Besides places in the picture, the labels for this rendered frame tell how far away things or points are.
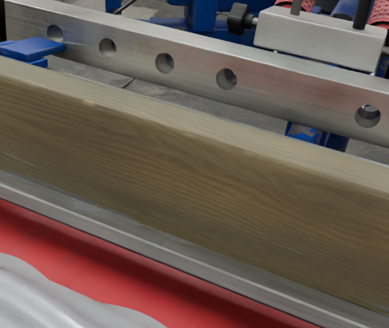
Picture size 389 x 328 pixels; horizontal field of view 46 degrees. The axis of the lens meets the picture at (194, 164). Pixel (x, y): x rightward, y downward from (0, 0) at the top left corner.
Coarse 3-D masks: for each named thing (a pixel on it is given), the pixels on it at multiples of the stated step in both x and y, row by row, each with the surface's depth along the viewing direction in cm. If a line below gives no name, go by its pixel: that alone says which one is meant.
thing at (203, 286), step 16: (208, 288) 28; (192, 304) 27; (208, 304) 27; (224, 304) 27; (240, 304) 27; (256, 304) 28; (176, 320) 26; (192, 320) 26; (208, 320) 26; (224, 320) 26; (240, 320) 26; (256, 320) 26; (272, 320) 27; (288, 320) 27
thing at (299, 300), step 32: (0, 192) 28; (32, 192) 28; (96, 224) 26; (128, 224) 26; (160, 256) 25; (192, 256) 24; (224, 256) 25; (256, 288) 23; (288, 288) 23; (320, 320) 22; (352, 320) 22; (384, 320) 22
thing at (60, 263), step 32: (0, 224) 31; (32, 224) 31; (32, 256) 28; (64, 256) 29; (96, 256) 29; (128, 256) 30; (96, 288) 27; (128, 288) 27; (160, 288) 28; (192, 288) 28; (160, 320) 25
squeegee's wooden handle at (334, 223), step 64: (0, 64) 27; (0, 128) 28; (64, 128) 26; (128, 128) 24; (192, 128) 23; (64, 192) 28; (128, 192) 26; (192, 192) 24; (256, 192) 22; (320, 192) 21; (384, 192) 20; (256, 256) 24; (320, 256) 23; (384, 256) 21
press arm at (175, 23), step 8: (160, 24) 91; (168, 24) 92; (176, 24) 92; (184, 24) 92; (216, 24) 94; (224, 24) 94; (216, 32) 92; (224, 32) 92; (248, 32) 93; (224, 40) 93; (232, 40) 94; (240, 40) 94; (248, 40) 94; (264, 48) 95
